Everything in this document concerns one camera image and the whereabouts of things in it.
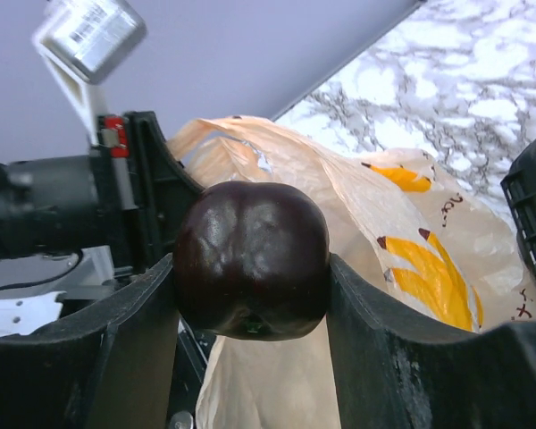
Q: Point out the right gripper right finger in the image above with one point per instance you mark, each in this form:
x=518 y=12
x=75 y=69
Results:
x=397 y=368

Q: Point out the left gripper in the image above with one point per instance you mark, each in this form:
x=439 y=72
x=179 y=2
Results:
x=58 y=206

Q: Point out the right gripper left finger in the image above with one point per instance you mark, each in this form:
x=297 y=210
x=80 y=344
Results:
x=108 y=365

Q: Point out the translucent orange plastic bag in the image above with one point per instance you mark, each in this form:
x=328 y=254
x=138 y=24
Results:
x=395 y=218

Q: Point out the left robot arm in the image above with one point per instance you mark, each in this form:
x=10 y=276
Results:
x=89 y=275

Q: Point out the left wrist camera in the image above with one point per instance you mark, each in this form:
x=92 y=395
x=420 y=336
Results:
x=82 y=43

